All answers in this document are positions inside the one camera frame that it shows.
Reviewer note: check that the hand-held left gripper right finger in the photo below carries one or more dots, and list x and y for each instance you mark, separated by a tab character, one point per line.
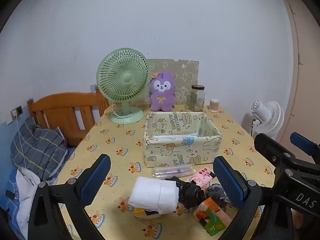
226	180

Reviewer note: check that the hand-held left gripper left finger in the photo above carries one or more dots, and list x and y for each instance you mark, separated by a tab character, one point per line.
96	177

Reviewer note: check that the white cloth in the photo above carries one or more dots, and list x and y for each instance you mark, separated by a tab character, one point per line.
27	192

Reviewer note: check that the clear pen pouch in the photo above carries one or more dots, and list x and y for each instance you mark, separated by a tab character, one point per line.
172	172

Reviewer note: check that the orange green tissue packet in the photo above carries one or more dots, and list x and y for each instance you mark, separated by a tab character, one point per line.
211	217

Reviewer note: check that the green patterned cardboard board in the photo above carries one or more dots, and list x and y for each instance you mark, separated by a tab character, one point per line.
186	75

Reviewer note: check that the yellow cartoon print tablecloth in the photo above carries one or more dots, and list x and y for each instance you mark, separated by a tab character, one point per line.
120	135

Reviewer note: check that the black cloth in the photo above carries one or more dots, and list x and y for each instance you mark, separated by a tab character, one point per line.
190	192

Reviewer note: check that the blue bed sheet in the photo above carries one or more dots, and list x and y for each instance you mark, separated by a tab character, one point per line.
11	182

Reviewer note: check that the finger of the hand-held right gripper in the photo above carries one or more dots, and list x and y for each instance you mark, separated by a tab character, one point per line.
302	142
277	155

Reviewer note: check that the wooden bed headboard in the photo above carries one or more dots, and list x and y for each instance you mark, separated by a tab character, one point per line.
60	105

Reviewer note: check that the dark grey sock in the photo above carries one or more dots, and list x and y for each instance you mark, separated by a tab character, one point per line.
216	193

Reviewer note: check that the pink tissue packet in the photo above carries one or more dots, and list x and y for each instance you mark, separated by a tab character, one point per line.
202	175

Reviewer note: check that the glass jar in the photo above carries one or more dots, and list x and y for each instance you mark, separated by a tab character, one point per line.
196	98

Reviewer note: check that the white standing fan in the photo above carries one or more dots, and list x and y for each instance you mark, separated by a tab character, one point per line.
271	120

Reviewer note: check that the cotton swab container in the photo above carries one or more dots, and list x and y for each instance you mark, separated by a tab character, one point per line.
214	105

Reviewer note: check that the beige door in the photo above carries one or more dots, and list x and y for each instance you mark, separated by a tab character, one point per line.
305	80

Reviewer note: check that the small black device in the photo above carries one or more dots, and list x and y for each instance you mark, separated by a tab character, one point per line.
10	194

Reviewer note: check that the white towel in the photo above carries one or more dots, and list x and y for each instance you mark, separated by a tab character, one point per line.
152	195

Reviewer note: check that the purple plush toy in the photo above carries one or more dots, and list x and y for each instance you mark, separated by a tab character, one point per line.
162	97

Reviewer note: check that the grey plaid pillow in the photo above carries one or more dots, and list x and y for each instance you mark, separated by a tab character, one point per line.
37	147

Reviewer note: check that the cartoon print fabric storage box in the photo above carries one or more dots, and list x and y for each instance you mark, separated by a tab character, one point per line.
175	152

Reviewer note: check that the green desk fan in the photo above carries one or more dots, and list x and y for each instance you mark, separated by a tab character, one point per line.
126	77

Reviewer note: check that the wall socket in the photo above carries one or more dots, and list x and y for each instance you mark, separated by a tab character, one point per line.
18	110

